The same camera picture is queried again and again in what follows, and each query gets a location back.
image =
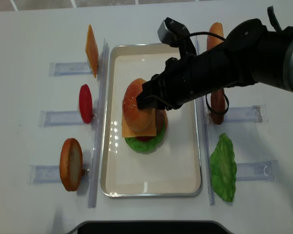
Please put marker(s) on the standing orange cheese slice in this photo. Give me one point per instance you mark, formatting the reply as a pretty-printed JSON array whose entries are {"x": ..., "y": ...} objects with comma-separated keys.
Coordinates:
[{"x": 91, "y": 50}]

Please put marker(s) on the clear acrylic rack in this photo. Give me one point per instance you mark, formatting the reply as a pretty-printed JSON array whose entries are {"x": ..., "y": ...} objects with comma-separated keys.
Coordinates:
[
  {"x": 40, "y": 174},
  {"x": 232, "y": 126}
]

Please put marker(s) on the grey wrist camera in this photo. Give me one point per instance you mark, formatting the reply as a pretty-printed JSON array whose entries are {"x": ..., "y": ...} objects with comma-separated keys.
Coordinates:
[{"x": 170, "y": 31}]

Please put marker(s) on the sesame top bun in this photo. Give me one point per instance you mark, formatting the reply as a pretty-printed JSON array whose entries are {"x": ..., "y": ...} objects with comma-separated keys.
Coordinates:
[{"x": 136, "y": 119}]

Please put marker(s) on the standing brown meat patty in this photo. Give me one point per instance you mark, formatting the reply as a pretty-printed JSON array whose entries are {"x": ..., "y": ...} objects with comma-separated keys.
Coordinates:
[{"x": 218, "y": 104}]

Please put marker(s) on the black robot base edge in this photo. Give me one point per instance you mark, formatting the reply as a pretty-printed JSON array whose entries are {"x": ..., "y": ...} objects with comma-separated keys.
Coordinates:
[{"x": 151, "y": 227}]

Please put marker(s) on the clear acrylic rack left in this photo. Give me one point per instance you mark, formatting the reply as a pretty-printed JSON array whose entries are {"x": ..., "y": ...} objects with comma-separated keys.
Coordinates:
[{"x": 40, "y": 174}]

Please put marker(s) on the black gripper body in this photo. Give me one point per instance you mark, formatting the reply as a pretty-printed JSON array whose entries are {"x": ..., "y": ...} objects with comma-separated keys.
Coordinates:
[{"x": 180, "y": 82}]

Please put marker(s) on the white metal tray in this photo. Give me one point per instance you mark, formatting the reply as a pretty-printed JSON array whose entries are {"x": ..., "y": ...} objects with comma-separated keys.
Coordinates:
[{"x": 173, "y": 167}]

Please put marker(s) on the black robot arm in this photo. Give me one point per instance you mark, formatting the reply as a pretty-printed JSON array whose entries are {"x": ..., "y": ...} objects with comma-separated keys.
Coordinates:
[{"x": 250, "y": 54}]

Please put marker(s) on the standing red tomato slice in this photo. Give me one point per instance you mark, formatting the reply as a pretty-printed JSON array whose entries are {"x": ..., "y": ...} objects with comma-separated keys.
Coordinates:
[{"x": 85, "y": 104}]

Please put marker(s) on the orange cheese slice on burger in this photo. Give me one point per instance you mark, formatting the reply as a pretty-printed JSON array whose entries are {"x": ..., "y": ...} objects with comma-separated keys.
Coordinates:
[{"x": 149, "y": 131}]

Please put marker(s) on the red tomato slice on burger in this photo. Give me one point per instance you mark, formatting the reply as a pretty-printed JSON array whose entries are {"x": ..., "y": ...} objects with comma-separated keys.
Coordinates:
[{"x": 144, "y": 138}]

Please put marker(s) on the standing green lettuce leaf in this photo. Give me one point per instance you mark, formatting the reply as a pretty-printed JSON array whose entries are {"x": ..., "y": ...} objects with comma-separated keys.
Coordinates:
[{"x": 223, "y": 169}]

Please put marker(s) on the clear acrylic rack right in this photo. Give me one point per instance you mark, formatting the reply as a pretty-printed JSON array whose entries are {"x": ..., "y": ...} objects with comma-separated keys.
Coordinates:
[{"x": 232, "y": 126}]

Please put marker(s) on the brown meat patty on burger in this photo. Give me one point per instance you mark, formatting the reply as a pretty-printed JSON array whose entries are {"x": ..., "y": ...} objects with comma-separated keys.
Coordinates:
[{"x": 160, "y": 119}]

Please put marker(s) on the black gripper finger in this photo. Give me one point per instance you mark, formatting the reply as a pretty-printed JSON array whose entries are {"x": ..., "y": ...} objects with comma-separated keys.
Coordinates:
[{"x": 145, "y": 101}]

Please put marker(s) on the green lettuce leaf on burger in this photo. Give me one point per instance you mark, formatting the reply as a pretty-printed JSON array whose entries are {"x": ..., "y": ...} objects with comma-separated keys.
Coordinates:
[{"x": 148, "y": 145}]

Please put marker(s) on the standing bun half left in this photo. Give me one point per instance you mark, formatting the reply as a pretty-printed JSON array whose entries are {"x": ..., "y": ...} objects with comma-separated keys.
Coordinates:
[{"x": 71, "y": 164}]

